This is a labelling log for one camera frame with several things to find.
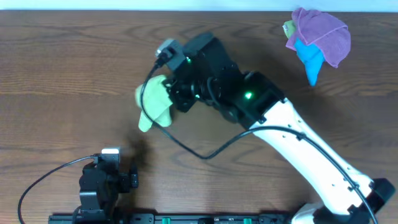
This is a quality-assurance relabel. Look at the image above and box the light green cloth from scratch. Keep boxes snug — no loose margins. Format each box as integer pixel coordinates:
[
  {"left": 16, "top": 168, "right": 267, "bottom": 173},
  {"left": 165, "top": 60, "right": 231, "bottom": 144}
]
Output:
[{"left": 135, "top": 75, "right": 173, "bottom": 132}]

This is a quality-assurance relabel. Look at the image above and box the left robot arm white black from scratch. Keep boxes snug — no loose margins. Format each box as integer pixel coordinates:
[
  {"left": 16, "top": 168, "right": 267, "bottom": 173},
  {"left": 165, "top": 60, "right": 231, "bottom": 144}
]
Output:
[{"left": 79, "top": 161, "right": 139, "bottom": 221}]

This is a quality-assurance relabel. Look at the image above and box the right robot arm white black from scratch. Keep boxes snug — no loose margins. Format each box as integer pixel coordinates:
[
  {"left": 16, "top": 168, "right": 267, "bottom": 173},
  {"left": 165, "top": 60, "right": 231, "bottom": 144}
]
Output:
[{"left": 159, "top": 33, "right": 396, "bottom": 223}]

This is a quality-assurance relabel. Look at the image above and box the small green cloth in pile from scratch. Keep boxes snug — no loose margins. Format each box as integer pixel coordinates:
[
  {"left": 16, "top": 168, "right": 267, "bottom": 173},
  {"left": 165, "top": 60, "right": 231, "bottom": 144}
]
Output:
[{"left": 282, "top": 20, "right": 296, "bottom": 39}]

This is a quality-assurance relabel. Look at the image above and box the blue cloth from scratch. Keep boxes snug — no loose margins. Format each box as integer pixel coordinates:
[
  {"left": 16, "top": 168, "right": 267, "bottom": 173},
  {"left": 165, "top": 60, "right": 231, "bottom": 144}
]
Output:
[{"left": 294, "top": 39, "right": 325, "bottom": 86}]

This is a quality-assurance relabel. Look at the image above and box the purple cloth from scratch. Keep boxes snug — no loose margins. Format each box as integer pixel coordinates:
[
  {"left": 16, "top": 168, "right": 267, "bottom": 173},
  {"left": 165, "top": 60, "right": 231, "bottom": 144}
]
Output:
[{"left": 286, "top": 7, "right": 351, "bottom": 68}]

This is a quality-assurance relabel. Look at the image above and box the left black camera cable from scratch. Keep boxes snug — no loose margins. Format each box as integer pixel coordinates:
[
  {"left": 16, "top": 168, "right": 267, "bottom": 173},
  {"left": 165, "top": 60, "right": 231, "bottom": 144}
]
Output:
[{"left": 17, "top": 155, "right": 100, "bottom": 224}]

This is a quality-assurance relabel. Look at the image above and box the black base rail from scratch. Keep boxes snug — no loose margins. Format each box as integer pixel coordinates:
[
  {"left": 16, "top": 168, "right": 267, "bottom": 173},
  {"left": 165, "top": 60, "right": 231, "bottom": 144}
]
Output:
[{"left": 48, "top": 213, "right": 307, "bottom": 224}]

